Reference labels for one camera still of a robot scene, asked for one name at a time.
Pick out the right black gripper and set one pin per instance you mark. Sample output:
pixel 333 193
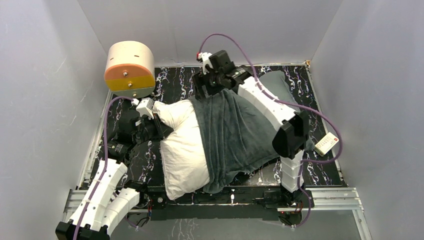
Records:
pixel 201 79

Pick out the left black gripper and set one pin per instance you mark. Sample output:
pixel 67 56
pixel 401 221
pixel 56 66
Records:
pixel 159 129

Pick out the cream and orange cylindrical container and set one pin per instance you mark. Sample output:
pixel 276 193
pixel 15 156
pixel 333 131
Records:
pixel 130 70

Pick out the zebra and grey pillowcase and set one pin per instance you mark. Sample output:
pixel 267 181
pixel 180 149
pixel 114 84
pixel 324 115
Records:
pixel 236 139

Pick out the white pillow insert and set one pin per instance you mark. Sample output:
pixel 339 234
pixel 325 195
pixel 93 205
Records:
pixel 183 157

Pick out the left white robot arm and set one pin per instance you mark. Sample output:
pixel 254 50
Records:
pixel 105 204

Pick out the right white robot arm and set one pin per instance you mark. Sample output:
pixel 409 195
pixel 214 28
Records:
pixel 291 128

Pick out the white tag card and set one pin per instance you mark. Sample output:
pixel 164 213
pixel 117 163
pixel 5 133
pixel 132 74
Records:
pixel 326 144

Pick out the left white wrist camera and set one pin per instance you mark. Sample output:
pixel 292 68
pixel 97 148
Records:
pixel 144 107

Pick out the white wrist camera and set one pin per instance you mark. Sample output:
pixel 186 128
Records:
pixel 144 107
pixel 204 58

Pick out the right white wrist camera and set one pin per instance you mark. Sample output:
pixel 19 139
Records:
pixel 204 58

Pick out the black front mounting rail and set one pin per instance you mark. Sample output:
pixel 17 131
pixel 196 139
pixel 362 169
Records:
pixel 233 202

